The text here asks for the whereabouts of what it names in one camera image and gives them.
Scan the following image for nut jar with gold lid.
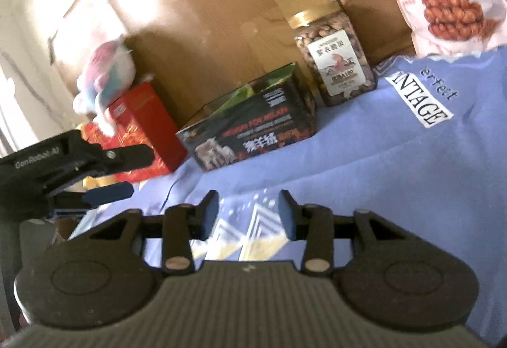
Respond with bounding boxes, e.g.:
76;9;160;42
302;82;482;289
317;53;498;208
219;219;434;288
287;9;377;108

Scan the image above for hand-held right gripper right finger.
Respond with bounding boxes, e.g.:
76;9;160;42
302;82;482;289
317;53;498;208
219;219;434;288
278;190;401;276

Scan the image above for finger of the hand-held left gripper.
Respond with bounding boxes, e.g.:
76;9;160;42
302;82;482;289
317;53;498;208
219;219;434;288
102;145;154;172
84;181;134;208

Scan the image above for blue printed bed sheet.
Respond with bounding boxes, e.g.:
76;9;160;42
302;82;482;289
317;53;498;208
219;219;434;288
51;49;507;348

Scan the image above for green snack packet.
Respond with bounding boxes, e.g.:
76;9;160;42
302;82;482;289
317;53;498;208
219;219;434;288
216;65;299;113

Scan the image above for black printed cardboard box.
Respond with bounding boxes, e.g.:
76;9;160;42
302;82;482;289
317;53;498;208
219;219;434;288
176;62;318;172

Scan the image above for large cardboard box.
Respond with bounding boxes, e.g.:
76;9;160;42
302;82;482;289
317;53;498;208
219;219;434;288
49;0;337;129

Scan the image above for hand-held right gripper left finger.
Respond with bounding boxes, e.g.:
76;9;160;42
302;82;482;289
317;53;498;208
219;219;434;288
89;190;220;276

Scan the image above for yellow plush toy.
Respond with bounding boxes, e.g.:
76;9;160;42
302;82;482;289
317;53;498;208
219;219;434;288
81;174;119;190

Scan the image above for brown cushion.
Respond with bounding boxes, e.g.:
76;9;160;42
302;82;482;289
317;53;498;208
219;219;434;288
327;0;418;60

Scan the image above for pink blue white plush toy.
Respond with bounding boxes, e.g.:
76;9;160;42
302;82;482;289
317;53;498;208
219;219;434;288
72;37;137;135

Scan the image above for red cardboard box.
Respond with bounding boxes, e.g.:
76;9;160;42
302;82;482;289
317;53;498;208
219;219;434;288
85;82;189;183

